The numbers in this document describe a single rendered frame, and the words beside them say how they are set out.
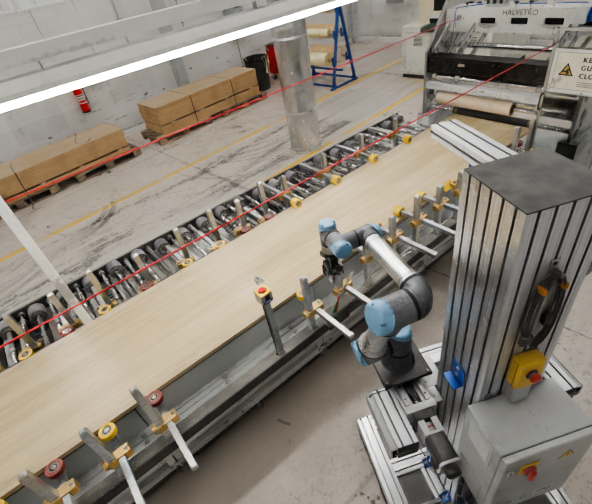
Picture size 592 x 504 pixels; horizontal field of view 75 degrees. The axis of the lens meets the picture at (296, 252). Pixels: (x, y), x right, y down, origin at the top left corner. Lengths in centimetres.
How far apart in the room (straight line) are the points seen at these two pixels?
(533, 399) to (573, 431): 14
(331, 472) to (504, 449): 146
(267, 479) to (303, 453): 27
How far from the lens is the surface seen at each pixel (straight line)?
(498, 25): 452
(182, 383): 240
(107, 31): 171
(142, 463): 232
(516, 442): 155
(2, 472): 247
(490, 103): 438
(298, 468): 281
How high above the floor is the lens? 258
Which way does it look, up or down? 38 degrees down
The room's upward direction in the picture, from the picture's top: 12 degrees counter-clockwise
